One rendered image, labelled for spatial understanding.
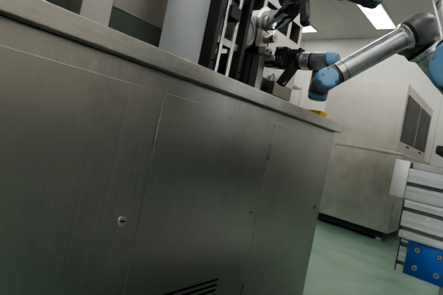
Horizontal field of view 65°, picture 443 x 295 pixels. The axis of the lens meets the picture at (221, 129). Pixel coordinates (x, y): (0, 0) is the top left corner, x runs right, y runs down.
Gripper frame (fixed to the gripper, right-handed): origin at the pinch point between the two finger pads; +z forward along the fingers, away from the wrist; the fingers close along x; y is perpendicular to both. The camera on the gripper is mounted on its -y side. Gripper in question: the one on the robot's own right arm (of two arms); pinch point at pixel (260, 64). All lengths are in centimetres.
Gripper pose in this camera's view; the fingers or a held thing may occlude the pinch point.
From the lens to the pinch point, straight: 159.2
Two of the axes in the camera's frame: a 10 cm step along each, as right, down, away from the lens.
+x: -6.3, -1.4, -7.6
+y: 2.0, -9.8, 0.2
